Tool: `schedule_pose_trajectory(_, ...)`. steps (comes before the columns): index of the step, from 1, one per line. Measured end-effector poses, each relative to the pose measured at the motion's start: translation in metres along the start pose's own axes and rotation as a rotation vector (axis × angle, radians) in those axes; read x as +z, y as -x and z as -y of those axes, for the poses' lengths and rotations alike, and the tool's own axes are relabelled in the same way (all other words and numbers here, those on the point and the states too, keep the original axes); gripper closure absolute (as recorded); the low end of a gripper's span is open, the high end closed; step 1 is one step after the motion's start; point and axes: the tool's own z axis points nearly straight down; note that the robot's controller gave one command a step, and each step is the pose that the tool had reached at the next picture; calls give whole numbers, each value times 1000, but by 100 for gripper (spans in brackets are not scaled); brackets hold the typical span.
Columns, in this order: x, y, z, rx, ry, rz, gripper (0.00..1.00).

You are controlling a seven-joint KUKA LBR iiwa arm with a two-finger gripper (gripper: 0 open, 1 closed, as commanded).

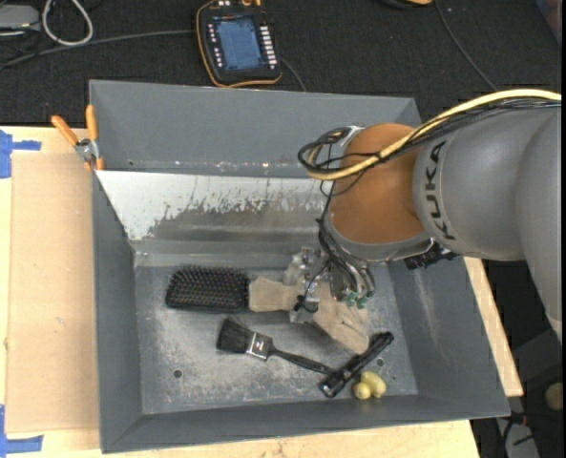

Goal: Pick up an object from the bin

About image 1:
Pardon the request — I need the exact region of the black hairbrush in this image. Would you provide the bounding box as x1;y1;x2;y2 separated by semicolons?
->
164;265;252;315

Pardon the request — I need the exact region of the grey metal bin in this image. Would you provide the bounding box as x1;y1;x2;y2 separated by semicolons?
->
87;78;512;454

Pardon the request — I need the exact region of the yellow-green toy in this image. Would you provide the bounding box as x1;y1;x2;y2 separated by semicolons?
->
350;369;388;402

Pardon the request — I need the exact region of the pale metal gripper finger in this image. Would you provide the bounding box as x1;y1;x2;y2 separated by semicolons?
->
283;251;308;286
288;294;323;324

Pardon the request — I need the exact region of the black paintbrush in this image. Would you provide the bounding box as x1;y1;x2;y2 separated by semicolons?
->
215;317;341;377

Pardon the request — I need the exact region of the brown cardboard board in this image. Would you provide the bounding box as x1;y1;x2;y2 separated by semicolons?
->
4;152;100;436

